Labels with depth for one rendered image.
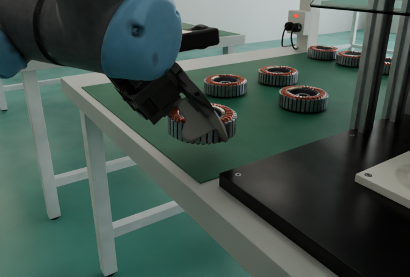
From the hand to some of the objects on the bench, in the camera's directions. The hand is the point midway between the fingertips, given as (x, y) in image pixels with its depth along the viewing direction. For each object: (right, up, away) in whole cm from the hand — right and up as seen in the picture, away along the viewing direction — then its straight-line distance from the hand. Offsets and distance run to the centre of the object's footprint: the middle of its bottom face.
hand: (205, 123), depth 61 cm
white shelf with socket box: (+37, +25, +80) cm, 92 cm away
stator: (+23, +4, +27) cm, 36 cm away
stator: (+21, +12, +47) cm, 53 cm away
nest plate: (+31, -9, -11) cm, 34 cm away
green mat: (+22, +10, +42) cm, 49 cm away
